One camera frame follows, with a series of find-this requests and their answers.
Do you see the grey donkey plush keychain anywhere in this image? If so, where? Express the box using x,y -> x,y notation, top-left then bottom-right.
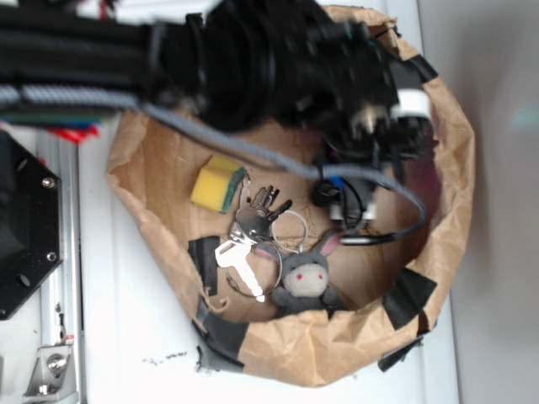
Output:
254,231 -> 347,318

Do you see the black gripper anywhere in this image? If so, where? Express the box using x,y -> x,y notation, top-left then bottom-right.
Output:
294,20 -> 433,236

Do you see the grey braided cable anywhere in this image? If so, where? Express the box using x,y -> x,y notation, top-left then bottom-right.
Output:
0,82 -> 427,247

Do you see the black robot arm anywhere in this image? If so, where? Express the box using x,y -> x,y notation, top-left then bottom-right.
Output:
1,1 -> 432,245

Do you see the yellow green sponge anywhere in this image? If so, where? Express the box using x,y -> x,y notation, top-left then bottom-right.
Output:
190,155 -> 247,214

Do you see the aluminium profile rail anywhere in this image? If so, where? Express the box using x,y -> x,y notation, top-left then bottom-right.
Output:
37,130 -> 86,403

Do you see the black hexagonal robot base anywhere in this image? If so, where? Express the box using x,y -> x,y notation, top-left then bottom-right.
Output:
1,130 -> 62,321

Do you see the silver key bunch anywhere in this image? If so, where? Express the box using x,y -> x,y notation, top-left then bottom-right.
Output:
214,185 -> 292,303

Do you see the brown paper bag bin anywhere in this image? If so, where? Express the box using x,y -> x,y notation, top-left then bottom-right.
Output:
106,6 -> 476,387

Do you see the metal corner bracket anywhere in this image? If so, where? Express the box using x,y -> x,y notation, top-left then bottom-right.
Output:
23,345 -> 77,403

